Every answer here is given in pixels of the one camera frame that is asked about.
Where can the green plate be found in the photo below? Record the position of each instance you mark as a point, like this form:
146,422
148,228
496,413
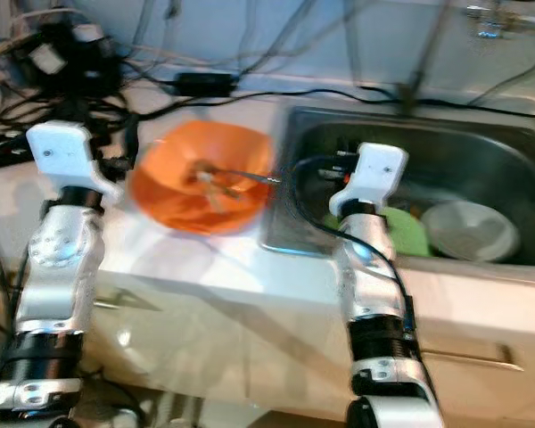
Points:
406,232

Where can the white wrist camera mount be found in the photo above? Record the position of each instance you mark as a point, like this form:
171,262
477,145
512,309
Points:
58,152
379,174

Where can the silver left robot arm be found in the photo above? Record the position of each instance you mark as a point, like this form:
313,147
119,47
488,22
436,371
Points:
58,267

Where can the pale wooden utensil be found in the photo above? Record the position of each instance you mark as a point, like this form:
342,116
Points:
214,192

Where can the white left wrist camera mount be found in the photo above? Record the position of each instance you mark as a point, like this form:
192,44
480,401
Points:
58,152

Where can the stainless steel sink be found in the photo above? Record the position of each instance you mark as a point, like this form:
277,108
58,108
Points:
464,152

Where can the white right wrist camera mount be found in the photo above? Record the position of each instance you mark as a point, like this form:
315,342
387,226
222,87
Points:
379,174

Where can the white bowl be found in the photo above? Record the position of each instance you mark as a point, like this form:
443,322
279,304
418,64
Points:
473,232

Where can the orange plastic bowl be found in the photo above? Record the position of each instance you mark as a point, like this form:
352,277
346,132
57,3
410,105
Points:
169,201

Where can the black charger with white labels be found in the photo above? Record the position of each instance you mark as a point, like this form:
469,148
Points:
71,76

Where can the black power adapter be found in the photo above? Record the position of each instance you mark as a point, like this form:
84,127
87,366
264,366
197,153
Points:
205,84

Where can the black power strip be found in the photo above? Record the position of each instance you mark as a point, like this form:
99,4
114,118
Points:
4,143

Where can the metal faucet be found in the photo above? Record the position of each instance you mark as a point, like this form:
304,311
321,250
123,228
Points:
423,62

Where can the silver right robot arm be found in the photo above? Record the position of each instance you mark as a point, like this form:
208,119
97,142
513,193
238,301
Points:
370,276

